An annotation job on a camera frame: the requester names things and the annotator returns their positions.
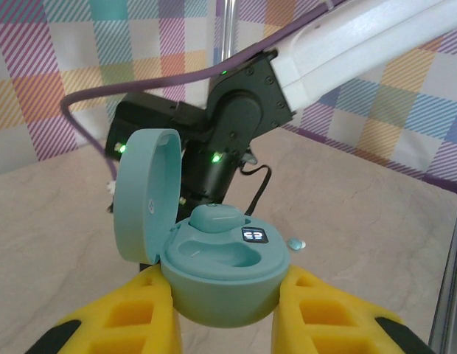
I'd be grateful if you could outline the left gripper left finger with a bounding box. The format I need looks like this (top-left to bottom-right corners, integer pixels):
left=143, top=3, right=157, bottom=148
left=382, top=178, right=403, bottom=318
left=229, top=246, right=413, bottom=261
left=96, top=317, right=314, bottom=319
left=24, top=263, right=184, bottom=354

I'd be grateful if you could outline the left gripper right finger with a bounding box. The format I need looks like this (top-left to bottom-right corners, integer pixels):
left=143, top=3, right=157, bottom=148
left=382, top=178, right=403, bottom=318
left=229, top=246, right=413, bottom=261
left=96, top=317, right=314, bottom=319
left=271, top=263, right=438, bottom=354

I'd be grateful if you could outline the teal earbud charging case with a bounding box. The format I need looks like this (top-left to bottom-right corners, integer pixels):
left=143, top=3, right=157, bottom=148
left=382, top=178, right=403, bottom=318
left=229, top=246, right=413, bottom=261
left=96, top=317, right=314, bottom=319
left=113, top=128, right=290, bottom=329

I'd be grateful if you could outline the aluminium frame post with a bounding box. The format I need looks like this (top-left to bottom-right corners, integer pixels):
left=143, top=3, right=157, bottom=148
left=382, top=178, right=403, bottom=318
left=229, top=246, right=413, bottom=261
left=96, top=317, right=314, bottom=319
left=220, top=0, right=240, bottom=63

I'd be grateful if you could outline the wide aluminium mounting rail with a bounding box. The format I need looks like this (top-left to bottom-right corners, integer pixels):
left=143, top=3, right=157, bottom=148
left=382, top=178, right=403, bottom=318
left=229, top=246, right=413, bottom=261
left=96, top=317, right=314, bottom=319
left=427, top=190, right=457, bottom=354

